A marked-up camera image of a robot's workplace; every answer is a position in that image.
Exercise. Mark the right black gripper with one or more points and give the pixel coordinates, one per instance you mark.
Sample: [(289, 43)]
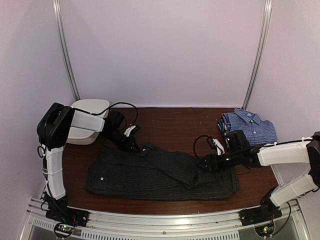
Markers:
[(210, 159)]

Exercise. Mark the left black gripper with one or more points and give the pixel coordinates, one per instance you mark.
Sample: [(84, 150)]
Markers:
[(130, 142)]

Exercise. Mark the black pinstriped long sleeve shirt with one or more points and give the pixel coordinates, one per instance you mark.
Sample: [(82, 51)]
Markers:
[(157, 174)]

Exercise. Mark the white plastic basin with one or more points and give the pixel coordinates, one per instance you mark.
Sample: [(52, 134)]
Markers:
[(85, 127)]

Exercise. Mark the blue checked shirt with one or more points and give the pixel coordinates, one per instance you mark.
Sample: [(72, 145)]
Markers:
[(256, 130)]

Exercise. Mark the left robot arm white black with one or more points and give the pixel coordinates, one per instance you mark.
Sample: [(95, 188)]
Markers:
[(53, 131)]

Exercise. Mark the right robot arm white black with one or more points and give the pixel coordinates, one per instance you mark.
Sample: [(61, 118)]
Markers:
[(305, 150)]

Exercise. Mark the right circuit board with leds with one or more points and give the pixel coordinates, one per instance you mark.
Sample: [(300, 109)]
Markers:
[(264, 231)]

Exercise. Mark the circuit board with leds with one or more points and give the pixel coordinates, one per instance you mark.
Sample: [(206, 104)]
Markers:
[(62, 230), (264, 231)]

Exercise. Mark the left circuit board with leds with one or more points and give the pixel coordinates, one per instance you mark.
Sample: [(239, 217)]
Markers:
[(62, 230)]

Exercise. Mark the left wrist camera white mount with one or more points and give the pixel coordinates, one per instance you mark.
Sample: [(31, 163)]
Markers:
[(131, 130)]

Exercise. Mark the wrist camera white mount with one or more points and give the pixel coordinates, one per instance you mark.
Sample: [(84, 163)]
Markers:
[(131, 130), (215, 145)]

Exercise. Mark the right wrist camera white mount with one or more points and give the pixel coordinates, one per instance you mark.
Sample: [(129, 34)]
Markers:
[(215, 145)]

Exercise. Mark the front aluminium rail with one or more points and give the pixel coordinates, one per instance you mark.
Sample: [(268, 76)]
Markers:
[(221, 225)]

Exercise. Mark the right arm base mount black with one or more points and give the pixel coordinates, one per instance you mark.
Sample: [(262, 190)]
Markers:
[(267, 211)]

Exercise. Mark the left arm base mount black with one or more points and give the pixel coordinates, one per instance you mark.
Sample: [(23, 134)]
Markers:
[(59, 211)]

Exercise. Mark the left aluminium frame post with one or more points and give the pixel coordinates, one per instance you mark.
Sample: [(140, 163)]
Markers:
[(56, 4)]

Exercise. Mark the aluminium frame post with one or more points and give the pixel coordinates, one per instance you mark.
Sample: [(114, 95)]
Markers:
[(264, 30), (56, 4)]

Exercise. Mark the right aluminium frame post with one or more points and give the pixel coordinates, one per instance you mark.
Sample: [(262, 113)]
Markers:
[(264, 30)]

